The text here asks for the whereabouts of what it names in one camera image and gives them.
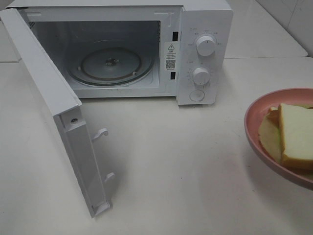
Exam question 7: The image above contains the round white door button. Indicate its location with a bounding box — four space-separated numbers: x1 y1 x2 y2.
190 90 205 102

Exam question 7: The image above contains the white timer knob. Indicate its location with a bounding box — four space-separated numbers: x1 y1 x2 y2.
191 67 211 86

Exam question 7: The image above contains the white microwave door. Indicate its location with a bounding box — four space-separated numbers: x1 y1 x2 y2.
0 8 110 217

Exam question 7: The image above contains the toast sandwich with ham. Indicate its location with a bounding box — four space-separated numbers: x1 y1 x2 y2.
258 103 313 171

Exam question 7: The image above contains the pink plate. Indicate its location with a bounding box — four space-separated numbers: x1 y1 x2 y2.
244 88 313 190

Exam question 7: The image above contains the white warning label sticker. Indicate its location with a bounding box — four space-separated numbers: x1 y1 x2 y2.
164 41 180 71

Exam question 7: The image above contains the glass microwave turntable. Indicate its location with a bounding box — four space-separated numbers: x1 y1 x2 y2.
67 40 158 87

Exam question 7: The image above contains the white microwave oven body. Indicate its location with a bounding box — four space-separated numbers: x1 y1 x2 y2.
0 0 233 105

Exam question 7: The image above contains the upper white power knob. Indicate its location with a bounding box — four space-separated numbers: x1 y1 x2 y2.
196 35 216 56

